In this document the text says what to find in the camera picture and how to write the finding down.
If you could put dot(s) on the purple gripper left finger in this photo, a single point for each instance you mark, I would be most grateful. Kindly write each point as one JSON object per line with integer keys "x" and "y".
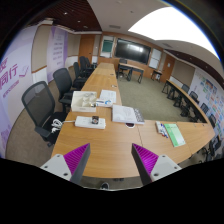
{"x": 69, "y": 166}

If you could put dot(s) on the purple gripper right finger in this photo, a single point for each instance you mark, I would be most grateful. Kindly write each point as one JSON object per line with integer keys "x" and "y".
{"x": 152, "y": 167}

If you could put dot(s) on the black charger plug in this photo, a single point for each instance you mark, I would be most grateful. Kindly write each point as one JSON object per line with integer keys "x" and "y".
{"x": 95, "y": 120}

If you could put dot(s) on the white marker box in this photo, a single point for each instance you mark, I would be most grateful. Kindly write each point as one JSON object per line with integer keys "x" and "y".
{"x": 161, "y": 129}

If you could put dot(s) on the white power strip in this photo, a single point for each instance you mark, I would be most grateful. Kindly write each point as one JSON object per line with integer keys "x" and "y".
{"x": 86, "y": 122}

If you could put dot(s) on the green notebook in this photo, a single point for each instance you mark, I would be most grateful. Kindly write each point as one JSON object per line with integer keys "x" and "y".
{"x": 175, "y": 135}

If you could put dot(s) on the white closed booklet box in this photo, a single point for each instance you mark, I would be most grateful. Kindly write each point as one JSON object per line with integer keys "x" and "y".
{"x": 126, "y": 114}

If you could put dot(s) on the white open box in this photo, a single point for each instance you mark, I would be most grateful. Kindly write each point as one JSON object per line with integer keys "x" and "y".
{"x": 84, "y": 101}

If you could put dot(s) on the nearest black office chair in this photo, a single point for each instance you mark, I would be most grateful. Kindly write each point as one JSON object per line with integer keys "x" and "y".
{"x": 40, "y": 105}

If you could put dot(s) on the black office chair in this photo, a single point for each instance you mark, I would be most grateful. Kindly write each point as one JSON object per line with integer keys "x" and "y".
{"x": 80, "y": 76}
{"x": 66, "y": 86}
{"x": 40, "y": 105}

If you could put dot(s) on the white paper sheet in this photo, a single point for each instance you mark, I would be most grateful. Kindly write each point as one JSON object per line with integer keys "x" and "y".
{"x": 108, "y": 95}

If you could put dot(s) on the right long wooden table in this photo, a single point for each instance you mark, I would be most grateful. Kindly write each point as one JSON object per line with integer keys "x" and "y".
{"x": 186, "y": 101}

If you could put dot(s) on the small wooden front desk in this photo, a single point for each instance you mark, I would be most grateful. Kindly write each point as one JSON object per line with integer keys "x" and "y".
{"x": 131, "y": 69}

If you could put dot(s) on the large black wall screen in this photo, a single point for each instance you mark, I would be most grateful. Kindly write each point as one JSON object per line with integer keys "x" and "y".
{"x": 132, "y": 51}

